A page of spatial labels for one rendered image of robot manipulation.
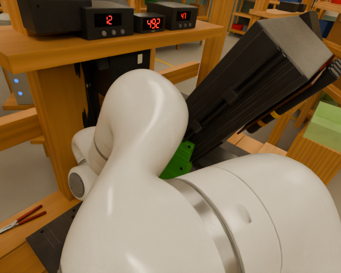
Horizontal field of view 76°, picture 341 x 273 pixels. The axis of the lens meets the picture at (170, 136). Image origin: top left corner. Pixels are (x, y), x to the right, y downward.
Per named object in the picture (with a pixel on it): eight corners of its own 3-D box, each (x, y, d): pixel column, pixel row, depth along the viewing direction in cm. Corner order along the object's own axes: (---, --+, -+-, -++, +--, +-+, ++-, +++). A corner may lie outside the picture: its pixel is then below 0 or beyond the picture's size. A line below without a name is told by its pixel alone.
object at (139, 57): (149, 89, 82) (152, 47, 73) (112, 102, 71) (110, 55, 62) (127, 78, 88) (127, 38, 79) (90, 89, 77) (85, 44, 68)
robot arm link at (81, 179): (102, 160, 65) (116, 188, 64) (60, 173, 54) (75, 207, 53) (118, 147, 60) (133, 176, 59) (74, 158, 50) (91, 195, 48)
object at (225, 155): (255, 172, 89) (257, 167, 87) (237, 195, 78) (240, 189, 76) (180, 130, 107) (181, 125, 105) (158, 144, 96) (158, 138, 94)
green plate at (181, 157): (187, 186, 86) (205, 139, 77) (175, 194, 79) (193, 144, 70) (165, 171, 91) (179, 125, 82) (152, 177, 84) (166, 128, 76)
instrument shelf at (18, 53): (222, 36, 104) (224, 26, 102) (12, 75, 45) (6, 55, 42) (181, 24, 116) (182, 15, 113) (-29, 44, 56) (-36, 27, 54)
